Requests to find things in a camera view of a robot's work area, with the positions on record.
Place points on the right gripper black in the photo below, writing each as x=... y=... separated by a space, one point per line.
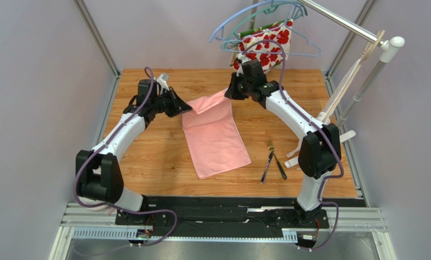
x=235 y=88

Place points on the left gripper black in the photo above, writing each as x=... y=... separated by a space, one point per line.
x=178 y=106

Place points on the black handled knife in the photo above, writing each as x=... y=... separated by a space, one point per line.
x=279 y=165

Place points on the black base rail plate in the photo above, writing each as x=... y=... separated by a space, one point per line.
x=224 y=217

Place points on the teal green hanger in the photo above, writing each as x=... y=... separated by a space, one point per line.
x=260 y=17

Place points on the light blue hanger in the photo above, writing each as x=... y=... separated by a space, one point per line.
x=218 y=33

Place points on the pink cloth napkin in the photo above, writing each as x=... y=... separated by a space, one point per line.
x=212 y=137

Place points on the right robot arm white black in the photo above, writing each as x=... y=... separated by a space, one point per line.
x=319 y=146

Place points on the white mesh basket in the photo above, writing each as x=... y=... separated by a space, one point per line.
x=94 y=205

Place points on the red floral cloth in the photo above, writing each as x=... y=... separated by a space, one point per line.
x=263 y=44

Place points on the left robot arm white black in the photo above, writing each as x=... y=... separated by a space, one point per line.
x=98 y=178

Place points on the white hanging cloth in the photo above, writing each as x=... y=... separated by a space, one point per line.
x=332 y=103

